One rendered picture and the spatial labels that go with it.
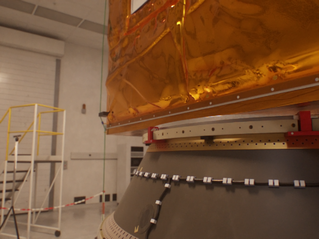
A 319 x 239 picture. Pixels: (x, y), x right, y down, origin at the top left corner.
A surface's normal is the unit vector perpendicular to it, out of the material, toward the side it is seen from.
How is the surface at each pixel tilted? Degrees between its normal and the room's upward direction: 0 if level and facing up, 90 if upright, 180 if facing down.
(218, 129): 90
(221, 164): 62
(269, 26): 91
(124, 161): 90
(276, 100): 90
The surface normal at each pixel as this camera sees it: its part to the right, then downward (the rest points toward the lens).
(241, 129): -0.51, -0.12
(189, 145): -0.65, -0.55
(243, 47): -0.85, -0.07
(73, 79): 0.58, -0.11
